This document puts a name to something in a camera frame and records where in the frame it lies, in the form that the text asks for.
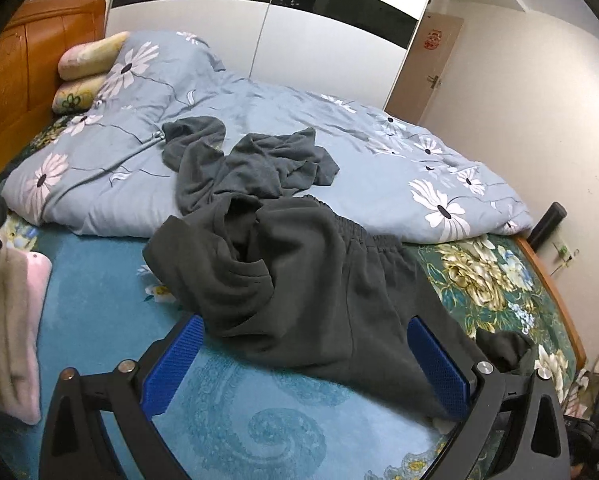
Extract dark grey sweatpants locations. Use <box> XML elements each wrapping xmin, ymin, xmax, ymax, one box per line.
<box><xmin>143</xmin><ymin>195</ymin><xmax>535</xmax><ymax>417</ymax></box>

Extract teal floral bed sheet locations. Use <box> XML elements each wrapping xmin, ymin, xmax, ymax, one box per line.
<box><xmin>2</xmin><ymin>214</ymin><xmax>578</xmax><ymax>479</ymax></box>

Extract pink folded garment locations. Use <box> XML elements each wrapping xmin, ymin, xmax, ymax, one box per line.
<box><xmin>22</xmin><ymin>252</ymin><xmax>52</xmax><ymax>426</ymax></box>

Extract beige folded garment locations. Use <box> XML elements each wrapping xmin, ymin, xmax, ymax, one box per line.
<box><xmin>0</xmin><ymin>247</ymin><xmax>28</xmax><ymax>416</ymax></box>

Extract light blue floral duvet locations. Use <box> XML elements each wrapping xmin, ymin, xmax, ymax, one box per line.
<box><xmin>2</xmin><ymin>32</ymin><xmax>531</xmax><ymax>244</ymax></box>

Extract grey crumpled shirt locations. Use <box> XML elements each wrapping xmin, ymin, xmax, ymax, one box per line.
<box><xmin>162</xmin><ymin>116</ymin><xmax>339</xmax><ymax>214</ymax></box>

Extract yellow floral lower pillow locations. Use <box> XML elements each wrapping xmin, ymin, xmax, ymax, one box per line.
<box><xmin>52</xmin><ymin>74</ymin><xmax>106</xmax><ymax>115</ymax></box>

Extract orange wooden headboard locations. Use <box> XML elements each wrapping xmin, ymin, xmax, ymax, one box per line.
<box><xmin>0</xmin><ymin>0</ymin><xmax>106</xmax><ymax>173</ymax></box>

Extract white black sliding wardrobe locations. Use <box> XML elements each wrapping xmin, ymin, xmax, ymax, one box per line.
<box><xmin>106</xmin><ymin>0</ymin><xmax>429</xmax><ymax>107</ymax></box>

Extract wooden bed frame edge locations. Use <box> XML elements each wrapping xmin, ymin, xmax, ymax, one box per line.
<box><xmin>513</xmin><ymin>235</ymin><xmax>587</xmax><ymax>372</ymax></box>

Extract black cylinder by wall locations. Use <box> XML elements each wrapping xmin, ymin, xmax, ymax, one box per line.
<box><xmin>526</xmin><ymin>202</ymin><xmax>567</xmax><ymax>252</ymax></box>

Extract beige door with handle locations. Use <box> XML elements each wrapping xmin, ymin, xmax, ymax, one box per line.
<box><xmin>385</xmin><ymin>13</ymin><xmax>464</xmax><ymax>124</ymax></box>

